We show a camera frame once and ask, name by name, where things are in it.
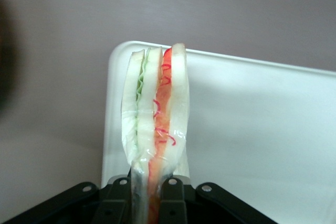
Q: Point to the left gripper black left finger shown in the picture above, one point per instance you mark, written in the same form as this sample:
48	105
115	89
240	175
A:
105	205

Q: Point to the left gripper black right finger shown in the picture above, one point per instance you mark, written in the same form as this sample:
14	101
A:
178	203

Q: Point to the sandwich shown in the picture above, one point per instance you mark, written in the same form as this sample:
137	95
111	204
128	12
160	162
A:
147	98

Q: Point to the white rectangular plastic tray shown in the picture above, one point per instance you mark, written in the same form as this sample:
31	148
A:
249	129

